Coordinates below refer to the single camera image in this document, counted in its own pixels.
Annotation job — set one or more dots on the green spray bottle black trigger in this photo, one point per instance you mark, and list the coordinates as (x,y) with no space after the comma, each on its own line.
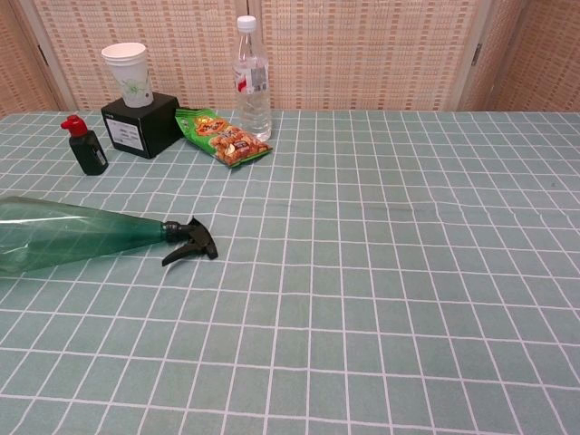
(68,231)

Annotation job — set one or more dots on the woven bamboo screen panel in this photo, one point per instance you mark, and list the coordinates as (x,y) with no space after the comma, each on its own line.
(362,54)
(534,54)
(18,68)
(190,45)

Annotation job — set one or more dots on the clear plastic water bottle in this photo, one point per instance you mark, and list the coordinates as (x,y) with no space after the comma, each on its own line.
(253,99)

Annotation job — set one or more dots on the black cardboard box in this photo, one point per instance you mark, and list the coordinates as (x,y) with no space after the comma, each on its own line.
(149,124)

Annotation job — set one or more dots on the green checked tablecloth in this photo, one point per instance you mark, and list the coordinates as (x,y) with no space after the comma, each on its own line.
(362,272)

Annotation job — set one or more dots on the green peanut snack bag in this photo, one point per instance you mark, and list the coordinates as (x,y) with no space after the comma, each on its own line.
(222,136)

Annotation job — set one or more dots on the small black bottle red cap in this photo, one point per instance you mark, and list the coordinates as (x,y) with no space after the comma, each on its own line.
(90,151)

